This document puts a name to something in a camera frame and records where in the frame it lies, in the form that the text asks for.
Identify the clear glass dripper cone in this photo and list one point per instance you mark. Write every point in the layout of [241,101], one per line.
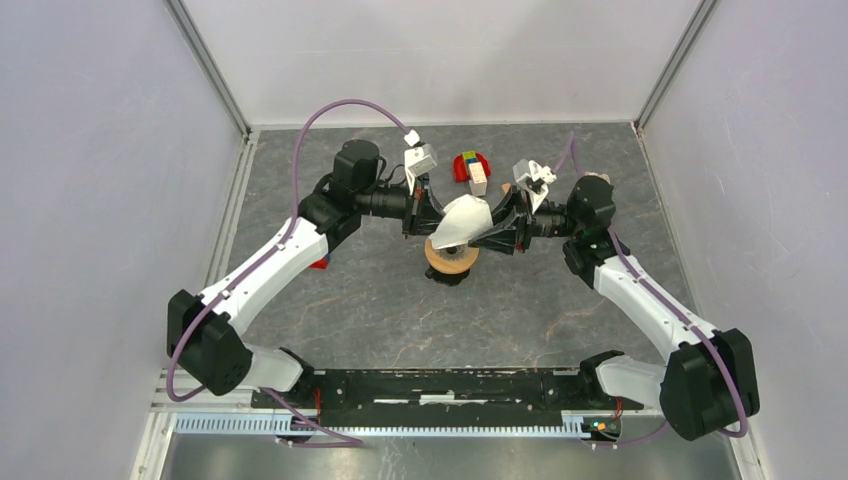
[455,253]

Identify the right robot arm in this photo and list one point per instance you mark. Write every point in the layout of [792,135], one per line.
[707,381]

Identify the orange coffee filter box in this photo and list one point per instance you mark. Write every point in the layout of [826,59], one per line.
[602,176]

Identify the red and blue block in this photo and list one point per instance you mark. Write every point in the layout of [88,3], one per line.
[321,264]

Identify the black coffee server base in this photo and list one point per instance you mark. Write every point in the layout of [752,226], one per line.
[448,279]

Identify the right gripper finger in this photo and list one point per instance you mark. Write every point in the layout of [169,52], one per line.
[506,241]
[512,212]

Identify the round wooden dripper holder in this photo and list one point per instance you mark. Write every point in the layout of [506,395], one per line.
[443,265]

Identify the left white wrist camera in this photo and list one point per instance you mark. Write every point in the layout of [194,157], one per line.
[418,160]

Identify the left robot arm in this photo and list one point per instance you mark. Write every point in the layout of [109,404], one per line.
[204,330]

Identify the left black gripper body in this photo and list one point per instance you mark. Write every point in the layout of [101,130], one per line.
[392,203]

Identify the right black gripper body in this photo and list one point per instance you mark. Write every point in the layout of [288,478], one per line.
[550,221]

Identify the white paper coffee filter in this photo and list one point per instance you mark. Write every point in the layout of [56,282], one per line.
[465,218]

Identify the white toothed cable rail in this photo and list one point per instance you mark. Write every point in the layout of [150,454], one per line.
[285,424]

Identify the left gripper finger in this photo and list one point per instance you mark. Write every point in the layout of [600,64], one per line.
[430,201]
[419,226]

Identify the white stacked block tower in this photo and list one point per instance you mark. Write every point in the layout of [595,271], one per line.
[478,183]

